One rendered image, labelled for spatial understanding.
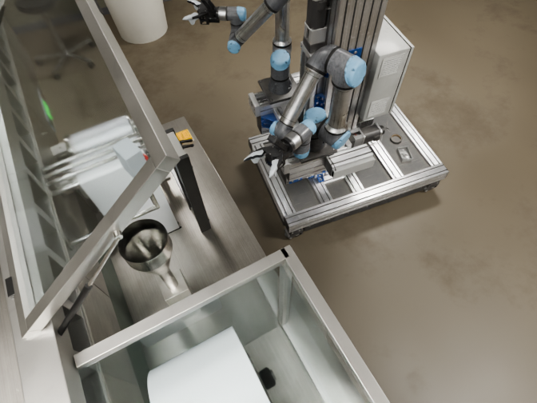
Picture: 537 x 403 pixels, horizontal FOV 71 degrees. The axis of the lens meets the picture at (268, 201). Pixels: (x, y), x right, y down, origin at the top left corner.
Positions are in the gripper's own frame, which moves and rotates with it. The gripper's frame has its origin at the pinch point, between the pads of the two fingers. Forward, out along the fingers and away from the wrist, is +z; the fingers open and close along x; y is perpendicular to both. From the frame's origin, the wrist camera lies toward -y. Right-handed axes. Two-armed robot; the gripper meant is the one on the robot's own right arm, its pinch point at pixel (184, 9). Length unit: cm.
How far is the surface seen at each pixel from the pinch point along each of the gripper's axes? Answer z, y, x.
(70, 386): -27, -67, -190
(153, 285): -11, 13, -154
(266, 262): -64, -58, -159
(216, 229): -34, 17, -125
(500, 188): -229, 120, -39
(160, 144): -47, -100, -152
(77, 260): -30, -83, -168
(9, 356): 2, -46, -186
